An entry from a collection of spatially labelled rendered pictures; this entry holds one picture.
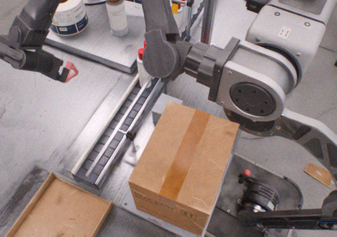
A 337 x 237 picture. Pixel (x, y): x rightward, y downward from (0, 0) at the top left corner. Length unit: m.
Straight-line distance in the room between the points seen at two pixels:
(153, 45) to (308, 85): 2.19
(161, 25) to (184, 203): 0.46
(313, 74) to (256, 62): 2.24
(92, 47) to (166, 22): 0.93
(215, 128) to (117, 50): 0.74
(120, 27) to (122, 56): 0.16
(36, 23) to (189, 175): 0.57
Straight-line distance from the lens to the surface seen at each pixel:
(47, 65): 0.95
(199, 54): 0.60
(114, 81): 1.43
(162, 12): 0.64
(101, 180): 1.15
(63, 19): 1.56
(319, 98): 2.66
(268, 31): 0.61
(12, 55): 0.91
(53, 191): 1.21
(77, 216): 1.15
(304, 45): 0.61
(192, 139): 0.90
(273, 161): 2.22
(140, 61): 1.20
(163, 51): 0.61
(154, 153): 0.88
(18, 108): 1.47
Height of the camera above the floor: 1.91
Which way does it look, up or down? 56 degrees down
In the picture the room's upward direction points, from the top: straight up
